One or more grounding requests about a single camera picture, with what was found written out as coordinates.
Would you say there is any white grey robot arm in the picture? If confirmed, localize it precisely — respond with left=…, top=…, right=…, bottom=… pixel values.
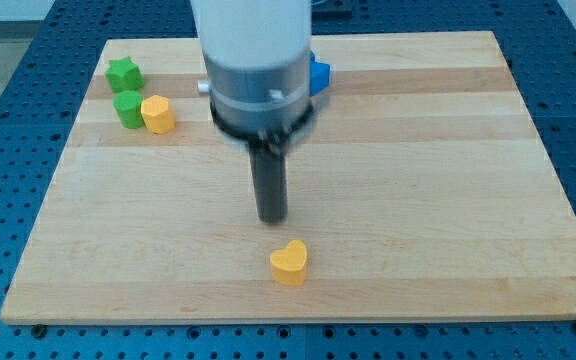
left=191, top=0, right=311, bottom=149

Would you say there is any yellow hexagon block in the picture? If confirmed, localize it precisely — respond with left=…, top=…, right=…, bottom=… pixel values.
left=141, top=95, right=176, bottom=134

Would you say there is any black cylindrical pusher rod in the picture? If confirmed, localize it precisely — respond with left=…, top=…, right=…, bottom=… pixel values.
left=249, top=144, right=288, bottom=224

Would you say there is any yellow heart block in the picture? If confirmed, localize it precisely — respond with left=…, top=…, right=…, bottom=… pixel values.
left=269, top=239, right=308, bottom=287

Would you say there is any blue cube block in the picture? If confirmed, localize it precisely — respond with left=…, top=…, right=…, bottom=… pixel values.
left=310, top=52, right=331, bottom=97

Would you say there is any wooden board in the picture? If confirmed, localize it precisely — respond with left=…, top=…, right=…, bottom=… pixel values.
left=0, top=31, right=576, bottom=325

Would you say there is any green cylinder block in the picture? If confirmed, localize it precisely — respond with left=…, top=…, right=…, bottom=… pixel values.
left=113, top=90, right=144, bottom=129

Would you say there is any green star block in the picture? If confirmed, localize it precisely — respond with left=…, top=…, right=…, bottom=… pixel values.
left=105, top=56, right=145, bottom=93

